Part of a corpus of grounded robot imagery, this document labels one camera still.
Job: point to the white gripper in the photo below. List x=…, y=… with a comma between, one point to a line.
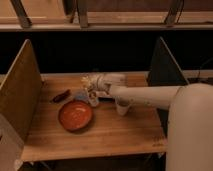
x=104, y=81

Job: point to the small clear bottle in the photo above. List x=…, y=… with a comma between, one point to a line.
x=93, y=98

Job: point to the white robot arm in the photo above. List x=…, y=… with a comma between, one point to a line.
x=190, y=118

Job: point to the orange round plate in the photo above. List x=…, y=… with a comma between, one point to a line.
x=75, y=115

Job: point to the white paper cup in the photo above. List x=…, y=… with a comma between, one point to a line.
x=122, y=106

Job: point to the dark red eggplant toy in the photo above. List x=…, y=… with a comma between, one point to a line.
x=60, y=97

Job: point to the left wooden side panel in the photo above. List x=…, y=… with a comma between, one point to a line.
x=19, y=94

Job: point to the right dark side panel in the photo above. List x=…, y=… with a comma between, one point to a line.
x=164, y=69

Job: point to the upper wooden shelf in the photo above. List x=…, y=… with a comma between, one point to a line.
x=105, y=15

